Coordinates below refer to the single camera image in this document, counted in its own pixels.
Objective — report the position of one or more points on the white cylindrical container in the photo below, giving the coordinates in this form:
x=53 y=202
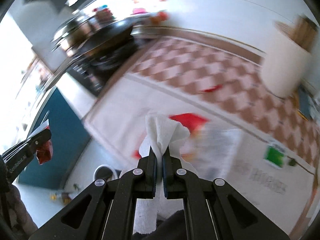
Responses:
x=287 y=55

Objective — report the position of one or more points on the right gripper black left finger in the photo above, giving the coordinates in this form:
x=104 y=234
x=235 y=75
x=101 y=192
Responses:
x=121 y=195

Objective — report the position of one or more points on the small red wrapper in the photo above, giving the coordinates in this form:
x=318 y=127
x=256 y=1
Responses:
x=211 y=89

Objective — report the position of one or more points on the white trash bin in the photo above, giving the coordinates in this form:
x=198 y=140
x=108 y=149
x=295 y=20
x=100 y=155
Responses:
x=105 y=172

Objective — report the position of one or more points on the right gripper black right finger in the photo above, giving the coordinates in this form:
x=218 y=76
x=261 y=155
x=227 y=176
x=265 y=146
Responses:
x=196 y=193

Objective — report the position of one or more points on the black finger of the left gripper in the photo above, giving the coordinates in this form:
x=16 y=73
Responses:
x=15 y=159

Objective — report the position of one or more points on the green white medicine packet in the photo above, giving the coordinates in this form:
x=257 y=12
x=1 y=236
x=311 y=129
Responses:
x=275 y=155

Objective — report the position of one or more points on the checkered printed tablecloth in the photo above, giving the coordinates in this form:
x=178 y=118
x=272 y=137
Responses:
x=166 y=77

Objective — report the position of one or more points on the red white plastic bag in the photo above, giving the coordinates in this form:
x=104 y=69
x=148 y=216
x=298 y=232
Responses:
x=209 y=148

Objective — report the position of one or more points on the white paper tissue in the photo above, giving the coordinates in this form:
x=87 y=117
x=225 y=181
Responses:
x=161 y=133

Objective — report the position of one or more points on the red snack wrapper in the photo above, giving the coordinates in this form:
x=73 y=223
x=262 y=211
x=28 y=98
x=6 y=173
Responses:
x=44 y=149

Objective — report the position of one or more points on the black wok on stove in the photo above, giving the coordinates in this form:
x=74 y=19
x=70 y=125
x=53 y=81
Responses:
x=105 y=38

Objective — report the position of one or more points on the dark green crumpled wrapper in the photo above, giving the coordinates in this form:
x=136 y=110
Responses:
x=292 y=162

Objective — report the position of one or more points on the blue kitchen cabinets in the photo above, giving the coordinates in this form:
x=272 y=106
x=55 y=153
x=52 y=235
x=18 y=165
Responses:
x=69 y=139

